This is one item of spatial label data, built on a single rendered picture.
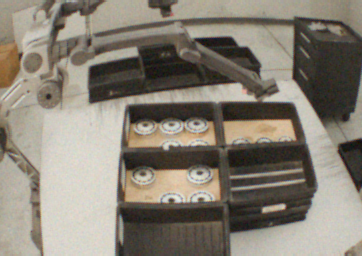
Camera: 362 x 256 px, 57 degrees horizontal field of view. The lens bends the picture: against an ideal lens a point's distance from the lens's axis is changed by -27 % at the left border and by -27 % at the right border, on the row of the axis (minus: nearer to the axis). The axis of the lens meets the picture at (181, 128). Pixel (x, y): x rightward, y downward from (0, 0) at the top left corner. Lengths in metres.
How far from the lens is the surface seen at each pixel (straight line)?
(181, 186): 1.73
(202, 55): 1.55
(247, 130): 1.99
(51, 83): 1.77
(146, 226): 1.59
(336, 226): 1.82
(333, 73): 3.17
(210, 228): 1.58
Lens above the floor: 2.08
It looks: 39 degrees down
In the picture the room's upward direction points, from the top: 2 degrees counter-clockwise
